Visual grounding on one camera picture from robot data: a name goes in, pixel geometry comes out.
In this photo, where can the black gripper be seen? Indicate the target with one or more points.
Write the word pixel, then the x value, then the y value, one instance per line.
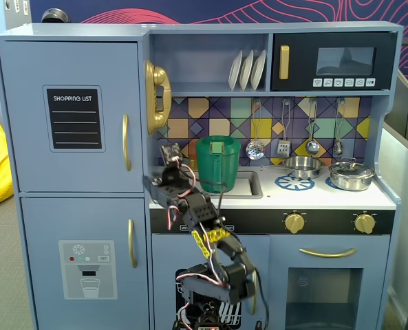
pixel 159 190

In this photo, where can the blue door with shopping list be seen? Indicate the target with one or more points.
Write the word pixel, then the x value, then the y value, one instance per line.
pixel 24 154

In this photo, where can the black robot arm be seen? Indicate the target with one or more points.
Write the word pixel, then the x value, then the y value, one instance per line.
pixel 200 213

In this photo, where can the blue door with ice dispenser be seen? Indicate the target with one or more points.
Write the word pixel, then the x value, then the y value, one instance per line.
pixel 45 223

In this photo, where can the blue oven door with window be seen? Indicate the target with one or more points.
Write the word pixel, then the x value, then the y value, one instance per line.
pixel 279 254

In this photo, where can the black toy microwave door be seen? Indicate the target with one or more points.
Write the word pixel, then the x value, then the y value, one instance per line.
pixel 300 44

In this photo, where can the grey cabinet with stickers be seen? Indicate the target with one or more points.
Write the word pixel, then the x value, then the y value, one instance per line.
pixel 16 17

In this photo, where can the gold toy faucet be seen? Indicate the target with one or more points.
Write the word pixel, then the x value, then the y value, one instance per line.
pixel 192 163

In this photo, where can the green plastic bucket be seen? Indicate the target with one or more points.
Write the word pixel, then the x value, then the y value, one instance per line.
pixel 217 172

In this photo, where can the small green block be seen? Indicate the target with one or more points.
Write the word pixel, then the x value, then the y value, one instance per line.
pixel 217 147

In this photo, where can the grey toy sink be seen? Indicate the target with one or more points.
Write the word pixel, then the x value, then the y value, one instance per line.
pixel 252 187

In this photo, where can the steel skimmer spoon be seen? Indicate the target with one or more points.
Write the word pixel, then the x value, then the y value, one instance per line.
pixel 255 150

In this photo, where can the gold toy telephone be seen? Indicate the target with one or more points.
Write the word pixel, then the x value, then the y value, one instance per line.
pixel 157 74

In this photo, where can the steel slotted spatula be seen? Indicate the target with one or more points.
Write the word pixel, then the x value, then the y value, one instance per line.
pixel 283 148

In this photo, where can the white toy plate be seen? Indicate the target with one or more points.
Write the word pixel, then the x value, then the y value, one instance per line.
pixel 234 70
pixel 258 70
pixel 246 70

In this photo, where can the gold stove knob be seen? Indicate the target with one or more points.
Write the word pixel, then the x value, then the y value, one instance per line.
pixel 364 223
pixel 294 223

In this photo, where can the steel pan without lid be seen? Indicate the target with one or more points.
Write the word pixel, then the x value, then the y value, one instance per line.
pixel 303 167

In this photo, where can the steel ladle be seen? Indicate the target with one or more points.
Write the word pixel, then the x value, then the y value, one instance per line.
pixel 312 148

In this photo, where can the blue toy play kitchen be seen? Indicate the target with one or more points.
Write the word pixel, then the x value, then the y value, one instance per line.
pixel 210 29

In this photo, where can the steel whisk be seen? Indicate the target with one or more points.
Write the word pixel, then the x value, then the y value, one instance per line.
pixel 338 148

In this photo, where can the steel pot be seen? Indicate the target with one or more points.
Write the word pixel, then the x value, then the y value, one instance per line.
pixel 351 182

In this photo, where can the steel pot lid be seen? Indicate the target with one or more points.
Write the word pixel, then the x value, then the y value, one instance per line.
pixel 351 169

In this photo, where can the black round object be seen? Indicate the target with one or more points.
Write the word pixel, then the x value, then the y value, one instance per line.
pixel 54 15

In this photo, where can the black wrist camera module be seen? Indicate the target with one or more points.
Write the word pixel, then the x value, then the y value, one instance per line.
pixel 171 153

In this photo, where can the grey partition wall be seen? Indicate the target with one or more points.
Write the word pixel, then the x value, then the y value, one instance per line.
pixel 405 144

